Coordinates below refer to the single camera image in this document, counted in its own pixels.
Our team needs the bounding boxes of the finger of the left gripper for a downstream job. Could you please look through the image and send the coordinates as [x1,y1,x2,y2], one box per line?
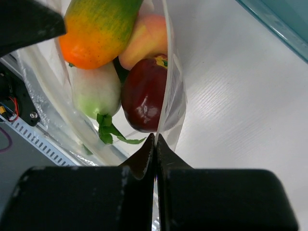
[0,0,66,57]

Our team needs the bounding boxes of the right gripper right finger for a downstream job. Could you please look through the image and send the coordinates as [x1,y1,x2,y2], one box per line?
[156,135,299,231]

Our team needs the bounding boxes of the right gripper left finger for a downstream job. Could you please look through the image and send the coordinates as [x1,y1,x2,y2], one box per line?
[0,134,154,231]

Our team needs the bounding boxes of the orange green mango toy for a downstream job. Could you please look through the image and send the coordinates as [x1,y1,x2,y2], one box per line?
[59,0,142,69]

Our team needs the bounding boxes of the white radish toy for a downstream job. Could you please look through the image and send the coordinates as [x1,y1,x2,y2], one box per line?
[67,63,121,119]

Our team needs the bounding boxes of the clear zip top bag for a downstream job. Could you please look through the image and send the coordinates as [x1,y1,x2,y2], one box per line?
[15,0,187,166]

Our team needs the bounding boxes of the dark red apple toy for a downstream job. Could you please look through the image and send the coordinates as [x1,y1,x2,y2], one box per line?
[121,54,168,132]

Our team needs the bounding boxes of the orange peach toy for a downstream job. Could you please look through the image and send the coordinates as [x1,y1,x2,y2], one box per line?
[118,14,168,70]

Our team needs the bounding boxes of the green leaf toy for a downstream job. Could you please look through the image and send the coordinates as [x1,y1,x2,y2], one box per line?
[96,114,146,144]

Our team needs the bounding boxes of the teal plastic tray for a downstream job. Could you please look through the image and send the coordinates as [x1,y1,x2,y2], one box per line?
[237,0,308,62]

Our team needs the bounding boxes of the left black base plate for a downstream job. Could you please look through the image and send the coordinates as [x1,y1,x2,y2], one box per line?
[0,64,40,127]

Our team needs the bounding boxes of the white slotted cable duct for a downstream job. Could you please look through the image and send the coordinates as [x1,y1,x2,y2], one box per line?
[0,116,81,167]

